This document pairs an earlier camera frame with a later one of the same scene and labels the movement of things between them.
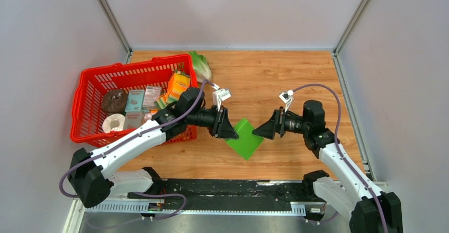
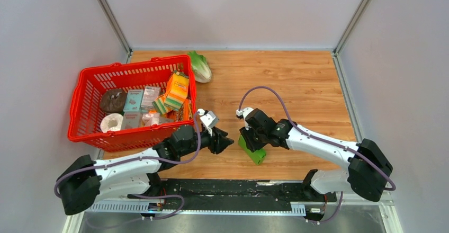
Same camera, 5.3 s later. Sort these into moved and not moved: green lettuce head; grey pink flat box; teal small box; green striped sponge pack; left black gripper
Moved: left black gripper
Not moved: grey pink flat box; teal small box; green lettuce head; green striped sponge pack
